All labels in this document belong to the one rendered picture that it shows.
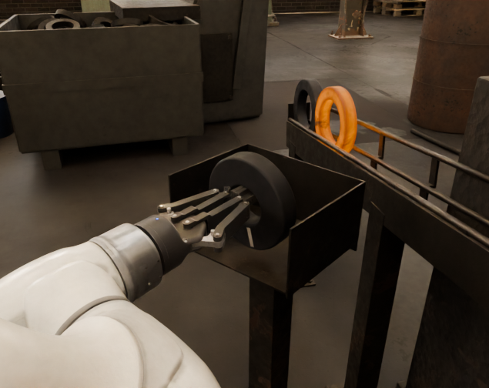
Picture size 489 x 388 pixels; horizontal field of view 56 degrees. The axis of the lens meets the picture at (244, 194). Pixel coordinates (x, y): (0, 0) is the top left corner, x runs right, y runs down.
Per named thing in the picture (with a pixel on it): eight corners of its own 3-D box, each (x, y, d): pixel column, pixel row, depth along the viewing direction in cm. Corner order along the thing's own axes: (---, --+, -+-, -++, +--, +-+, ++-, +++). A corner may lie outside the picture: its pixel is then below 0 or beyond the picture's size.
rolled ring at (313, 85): (316, 81, 127) (326, 80, 127) (293, 77, 144) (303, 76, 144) (315, 146, 132) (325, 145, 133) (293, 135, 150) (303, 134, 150)
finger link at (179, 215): (178, 243, 63) (171, 239, 63) (232, 209, 70) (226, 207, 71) (175, 219, 61) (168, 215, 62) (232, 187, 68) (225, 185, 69)
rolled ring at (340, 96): (329, 171, 124) (340, 169, 125) (353, 125, 109) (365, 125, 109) (309, 120, 133) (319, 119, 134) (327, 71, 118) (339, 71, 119)
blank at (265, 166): (214, 148, 75) (199, 155, 73) (288, 153, 65) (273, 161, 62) (232, 232, 81) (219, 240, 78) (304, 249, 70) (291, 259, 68)
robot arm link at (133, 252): (133, 321, 54) (172, 294, 57) (121, 259, 49) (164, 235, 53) (92, 287, 59) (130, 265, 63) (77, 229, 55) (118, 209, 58)
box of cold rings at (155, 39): (182, 114, 347) (175, 1, 311) (206, 153, 276) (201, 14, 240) (38, 126, 321) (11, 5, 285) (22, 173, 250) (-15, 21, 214)
